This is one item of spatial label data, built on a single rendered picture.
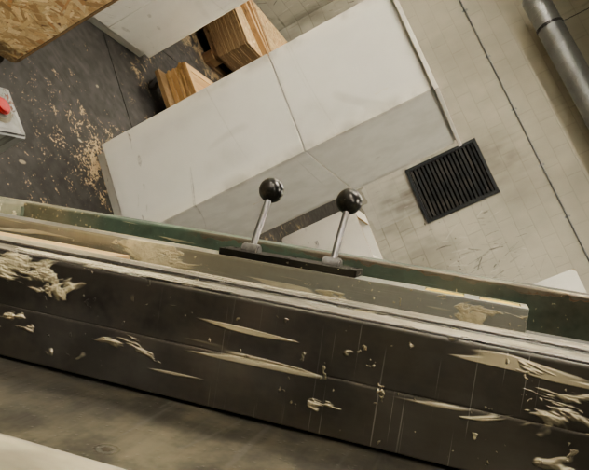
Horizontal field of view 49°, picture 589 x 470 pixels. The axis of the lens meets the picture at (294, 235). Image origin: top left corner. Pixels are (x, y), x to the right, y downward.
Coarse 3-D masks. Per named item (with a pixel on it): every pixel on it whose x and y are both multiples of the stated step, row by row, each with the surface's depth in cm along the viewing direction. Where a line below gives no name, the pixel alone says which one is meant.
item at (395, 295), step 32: (0, 224) 103; (32, 224) 101; (64, 224) 105; (160, 256) 95; (192, 256) 93; (224, 256) 92; (288, 288) 89; (320, 288) 88; (352, 288) 87; (384, 288) 86; (416, 288) 85; (480, 320) 82; (512, 320) 81
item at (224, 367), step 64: (0, 256) 43; (64, 256) 43; (0, 320) 43; (64, 320) 41; (128, 320) 40; (192, 320) 39; (256, 320) 38; (320, 320) 37; (384, 320) 36; (448, 320) 40; (128, 384) 40; (192, 384) 39; (256, 384) 38; (320, 384) 37; (384, 384) 36; (448, 384) 35; (512, 384) 34; (576, 384) 33; (384, 448) 36; (448, 448) 35; (512, 448) 34; (576, 448) 33
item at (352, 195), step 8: (344, 192) 93; (352, 192) 93; (336, 200) 94; (344, 200) 93; (352, 200) 93; (360, 200) 93; (344, 208) 93; (352, 208) 93; (360, 208) 94; (344, 216) 93; (344, 224) 92; (336, 240) 91; (336, 248) 91; (328, 256) 90; (336, 256) 90; (328, 264) 89; (336, 264) 89
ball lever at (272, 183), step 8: (264, 184) 97; (272, 184) 96; (280, 184) 97; (264, 192) 96; (272, 192) 96; (280, 192) 97; (272, 200) 97; (264, 208) 96; (264, 216) 96; (256, 224) 95; (256, 232) 94; (256, 240) 94; (240, 248) 93; (248, 248) 93; (256, 248) 92
